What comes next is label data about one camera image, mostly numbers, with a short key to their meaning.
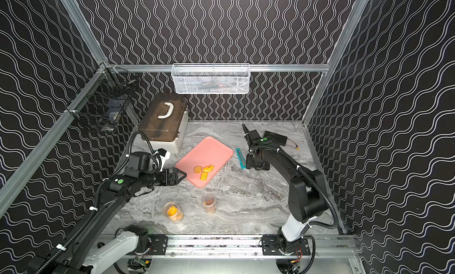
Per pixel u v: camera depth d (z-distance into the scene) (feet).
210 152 3.50
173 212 2.53
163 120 3.49
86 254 1.50
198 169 3.19
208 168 3.17
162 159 2.25
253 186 3.04
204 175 3.11
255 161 2.46
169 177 2.17
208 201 2.62
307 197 1.50
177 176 2.22
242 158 3.33
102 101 3.03
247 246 2.51
